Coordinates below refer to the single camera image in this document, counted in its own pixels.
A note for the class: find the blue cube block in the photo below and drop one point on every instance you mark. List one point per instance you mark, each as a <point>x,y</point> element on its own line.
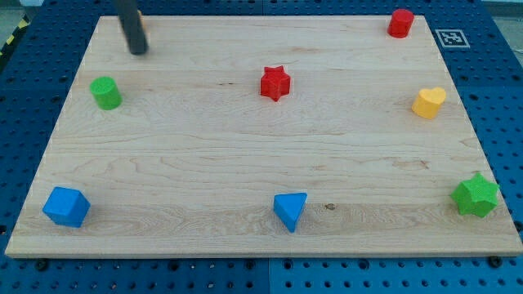
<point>67,207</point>

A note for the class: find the green cylinder block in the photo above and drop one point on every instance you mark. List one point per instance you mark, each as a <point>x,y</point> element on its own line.
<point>106,93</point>

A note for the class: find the red cylinder block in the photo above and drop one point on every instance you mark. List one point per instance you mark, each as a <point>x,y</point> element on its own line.
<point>400,24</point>

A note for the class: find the black bolt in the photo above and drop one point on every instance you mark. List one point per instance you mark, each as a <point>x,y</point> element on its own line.
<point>41,264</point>
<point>495,261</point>

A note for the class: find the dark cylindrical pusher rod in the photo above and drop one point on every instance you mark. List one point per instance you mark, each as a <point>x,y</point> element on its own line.
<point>127,14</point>

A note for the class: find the black bolt left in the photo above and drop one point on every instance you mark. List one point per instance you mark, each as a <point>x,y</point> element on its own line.
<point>41,264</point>

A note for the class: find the light wooden board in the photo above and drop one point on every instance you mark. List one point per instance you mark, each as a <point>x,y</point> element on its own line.
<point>188,165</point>

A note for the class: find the red star block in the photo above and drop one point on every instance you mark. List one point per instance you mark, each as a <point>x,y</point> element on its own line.
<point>275,83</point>

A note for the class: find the white fiducial marker tag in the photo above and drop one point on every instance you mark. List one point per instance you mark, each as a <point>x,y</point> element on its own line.
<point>452,38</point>

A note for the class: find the green star block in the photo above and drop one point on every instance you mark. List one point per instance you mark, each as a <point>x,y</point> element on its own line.
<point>476,196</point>

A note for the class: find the yellow hexagon block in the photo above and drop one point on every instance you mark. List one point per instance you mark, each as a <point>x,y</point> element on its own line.
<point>140,17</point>

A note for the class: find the blue triangle block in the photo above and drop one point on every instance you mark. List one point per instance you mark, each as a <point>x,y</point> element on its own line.
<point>289,208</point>

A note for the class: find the black bolt right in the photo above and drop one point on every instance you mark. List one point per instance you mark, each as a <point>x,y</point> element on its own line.
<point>495,261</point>

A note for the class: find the yellow heart block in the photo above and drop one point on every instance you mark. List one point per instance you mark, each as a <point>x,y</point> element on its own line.
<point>428,102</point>

